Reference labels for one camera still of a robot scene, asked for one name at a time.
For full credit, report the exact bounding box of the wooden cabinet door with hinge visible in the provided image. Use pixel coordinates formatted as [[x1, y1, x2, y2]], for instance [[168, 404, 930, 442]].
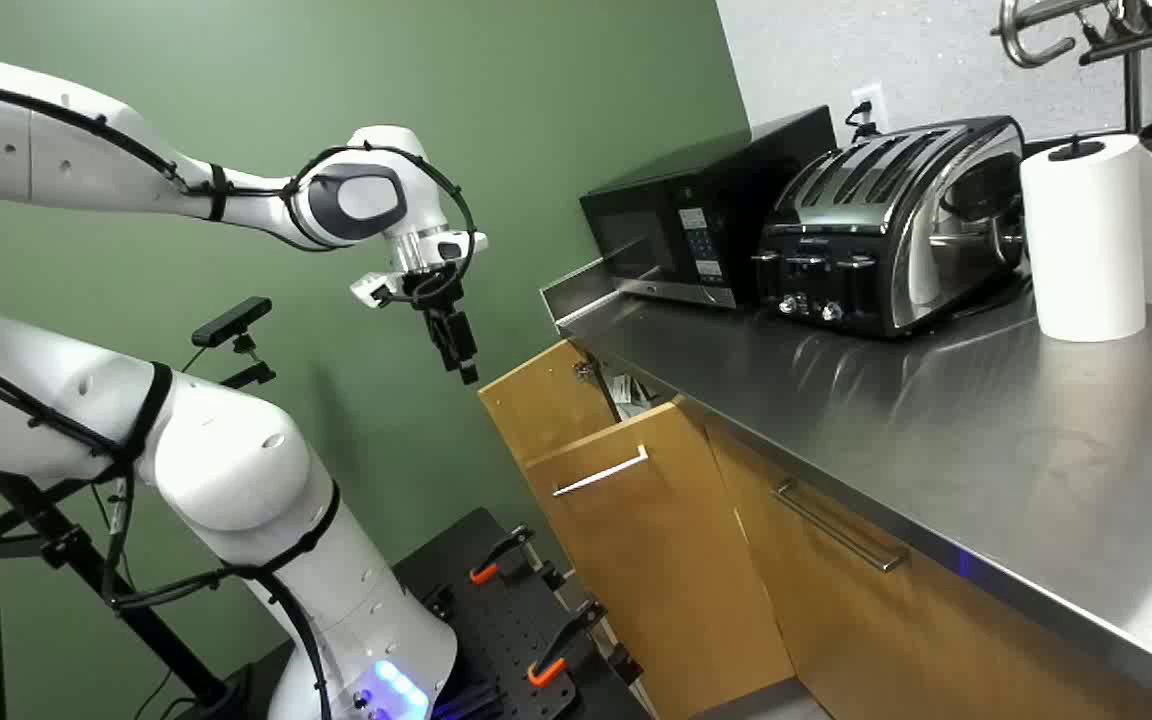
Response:
[[476, 337, 623, 472]]

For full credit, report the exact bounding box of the black paper towel holder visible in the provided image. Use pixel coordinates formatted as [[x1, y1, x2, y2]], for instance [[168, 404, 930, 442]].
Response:
[[1050, 132, 1108, 162]]

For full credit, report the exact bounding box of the closed wooden cabinet door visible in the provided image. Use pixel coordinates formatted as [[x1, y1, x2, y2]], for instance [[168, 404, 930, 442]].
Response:
[[694, 406, 1152, 720]]

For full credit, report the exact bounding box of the metal hanging rack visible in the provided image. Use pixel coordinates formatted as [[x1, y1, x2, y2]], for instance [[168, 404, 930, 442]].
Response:
[[993, 0, 1152, 137]]

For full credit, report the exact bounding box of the silver handle of closed door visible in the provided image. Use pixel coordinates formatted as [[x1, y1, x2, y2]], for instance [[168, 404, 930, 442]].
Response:
[[771, 475, 913, 577]]

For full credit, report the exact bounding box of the white paper towel roll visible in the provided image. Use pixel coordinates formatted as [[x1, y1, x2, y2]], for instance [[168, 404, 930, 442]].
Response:
[[1017, 132, 1152, 345]]

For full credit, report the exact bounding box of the silver handle of ajar door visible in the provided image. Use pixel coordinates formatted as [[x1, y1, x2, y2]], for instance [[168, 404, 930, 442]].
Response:
[[548, 438, 652, 505]]

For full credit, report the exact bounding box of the black microwave oven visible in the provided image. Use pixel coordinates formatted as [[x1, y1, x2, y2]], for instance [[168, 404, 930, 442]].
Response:
[[577, 103, 839, 310]]

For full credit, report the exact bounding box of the black camera tripod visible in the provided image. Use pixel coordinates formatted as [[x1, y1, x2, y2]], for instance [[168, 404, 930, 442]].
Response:
[[0, 462, 252, 720]]

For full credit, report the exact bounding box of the black bar camera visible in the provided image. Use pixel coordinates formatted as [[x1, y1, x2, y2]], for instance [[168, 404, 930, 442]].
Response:
[[190, 291, 282, 392]]

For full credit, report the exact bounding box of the orange black clamp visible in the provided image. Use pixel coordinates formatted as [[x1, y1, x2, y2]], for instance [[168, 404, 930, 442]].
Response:
[[525, 596, 608, 696], [463, 520, 569, 590]]

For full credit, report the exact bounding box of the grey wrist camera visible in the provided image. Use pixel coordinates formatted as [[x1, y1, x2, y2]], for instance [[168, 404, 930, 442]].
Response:
[[348, 266, 410, 310]]

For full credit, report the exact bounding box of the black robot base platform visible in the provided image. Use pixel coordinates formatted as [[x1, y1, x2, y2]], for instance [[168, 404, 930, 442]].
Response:
[[388, 505, 655, 720]]

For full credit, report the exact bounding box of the silver black toaster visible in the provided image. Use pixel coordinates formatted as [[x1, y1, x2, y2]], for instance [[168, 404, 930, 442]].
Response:
[[749, 111, 1031, 338]]

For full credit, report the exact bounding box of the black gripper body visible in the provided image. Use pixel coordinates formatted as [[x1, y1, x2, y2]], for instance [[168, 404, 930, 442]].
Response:
[[400, 259, 471, 338]]

